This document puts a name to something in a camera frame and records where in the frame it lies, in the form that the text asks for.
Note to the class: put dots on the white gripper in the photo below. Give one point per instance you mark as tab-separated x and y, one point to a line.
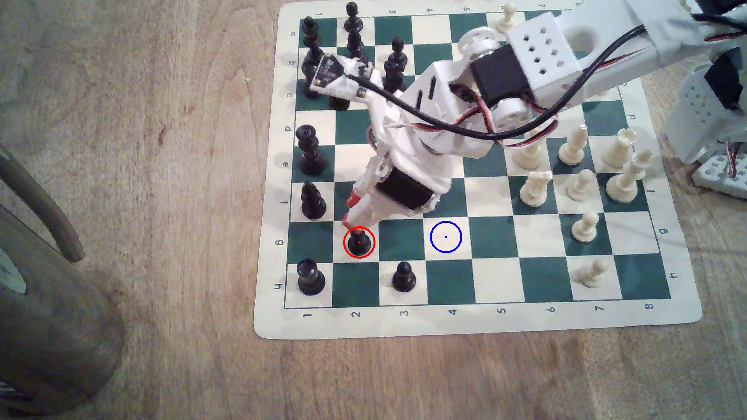
402	193

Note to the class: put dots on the black chess pawn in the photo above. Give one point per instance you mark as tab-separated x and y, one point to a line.
358	241
398	53
352	20
404	279

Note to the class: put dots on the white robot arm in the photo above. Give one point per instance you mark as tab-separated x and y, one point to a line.
543	52

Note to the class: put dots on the black chess bishop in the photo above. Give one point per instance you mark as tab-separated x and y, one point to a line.
313	204

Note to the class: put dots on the tall black chess piece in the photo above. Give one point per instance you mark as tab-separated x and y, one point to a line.
309	30
355	44
308	87
312	58
311	154

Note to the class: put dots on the black chess rook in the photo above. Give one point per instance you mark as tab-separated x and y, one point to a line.
310	279

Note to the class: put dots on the black chess knight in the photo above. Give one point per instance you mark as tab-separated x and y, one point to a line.
394	76

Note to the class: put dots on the white chess knight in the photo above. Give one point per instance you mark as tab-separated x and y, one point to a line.
535	191

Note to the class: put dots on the white chess bishop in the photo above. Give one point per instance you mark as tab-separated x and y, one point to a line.
573	149

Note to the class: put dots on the white chess pawn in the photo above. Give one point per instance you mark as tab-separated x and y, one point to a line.
594	274
580	188
506	17
585	229

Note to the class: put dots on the white chess rook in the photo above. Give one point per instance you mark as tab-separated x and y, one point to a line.
619	151

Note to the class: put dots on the white chess king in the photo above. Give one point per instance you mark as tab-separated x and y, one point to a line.
626	181

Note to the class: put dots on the green and white chessboard mat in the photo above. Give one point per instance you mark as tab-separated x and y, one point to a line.
496	280

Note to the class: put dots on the white grid base plate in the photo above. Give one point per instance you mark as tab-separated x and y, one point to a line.
721	176

